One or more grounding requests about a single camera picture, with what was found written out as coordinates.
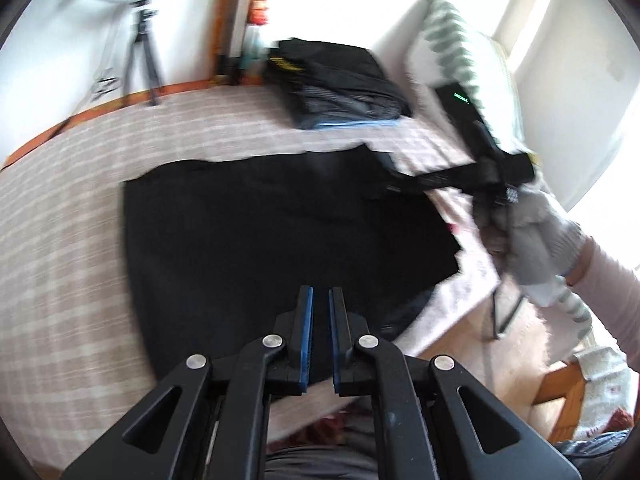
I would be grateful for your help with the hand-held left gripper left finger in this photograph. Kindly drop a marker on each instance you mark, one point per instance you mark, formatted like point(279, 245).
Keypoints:
point(306, 340)

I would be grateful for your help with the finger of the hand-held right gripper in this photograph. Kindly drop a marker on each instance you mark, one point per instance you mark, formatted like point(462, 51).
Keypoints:
point(435, 180)

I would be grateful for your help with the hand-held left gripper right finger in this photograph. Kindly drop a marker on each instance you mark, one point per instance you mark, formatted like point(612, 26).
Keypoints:
point(336, 340)

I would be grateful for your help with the black pants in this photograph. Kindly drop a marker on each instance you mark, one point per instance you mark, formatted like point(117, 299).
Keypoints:
point(250, 240)

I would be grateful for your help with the person's right forearm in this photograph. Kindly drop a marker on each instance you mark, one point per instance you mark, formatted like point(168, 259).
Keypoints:
point(610, 290)

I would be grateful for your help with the person's right hand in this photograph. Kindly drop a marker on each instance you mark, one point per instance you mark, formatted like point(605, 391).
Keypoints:
point(530, 240)

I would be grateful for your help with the thin striped beige pillow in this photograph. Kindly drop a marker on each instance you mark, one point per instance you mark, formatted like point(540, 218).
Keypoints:
point(507, 90)

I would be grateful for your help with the light blue folded garment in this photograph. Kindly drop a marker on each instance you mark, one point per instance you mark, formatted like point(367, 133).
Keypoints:
point(360, 124)

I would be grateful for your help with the green patterned white pillow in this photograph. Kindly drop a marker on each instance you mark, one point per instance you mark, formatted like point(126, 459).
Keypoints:
point(450, 25)

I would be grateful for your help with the grey folded garment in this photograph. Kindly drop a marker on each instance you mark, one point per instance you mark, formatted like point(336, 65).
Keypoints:
point(340, 107)

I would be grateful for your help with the black folded garment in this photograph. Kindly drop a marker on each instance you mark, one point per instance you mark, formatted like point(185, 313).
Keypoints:
point(330, 70)

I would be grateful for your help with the black metal bed leg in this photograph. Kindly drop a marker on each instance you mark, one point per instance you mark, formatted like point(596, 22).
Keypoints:
point(505, 315)

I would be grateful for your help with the wooden stool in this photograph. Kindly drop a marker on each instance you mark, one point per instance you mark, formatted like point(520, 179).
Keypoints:
point(560, 395)

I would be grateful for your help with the plaid beige blanket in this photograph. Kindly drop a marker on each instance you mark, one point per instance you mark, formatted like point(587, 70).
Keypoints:
point(65, 260)

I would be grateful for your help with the folded metallic tripod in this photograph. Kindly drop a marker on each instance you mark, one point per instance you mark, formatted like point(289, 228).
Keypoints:
point(235, 20)

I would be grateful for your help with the white patterned cloth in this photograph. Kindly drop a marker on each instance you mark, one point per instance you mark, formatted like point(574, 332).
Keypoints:
point(605, 385)

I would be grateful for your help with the black tripod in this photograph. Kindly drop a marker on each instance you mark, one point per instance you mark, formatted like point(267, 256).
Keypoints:
point(145, 35)

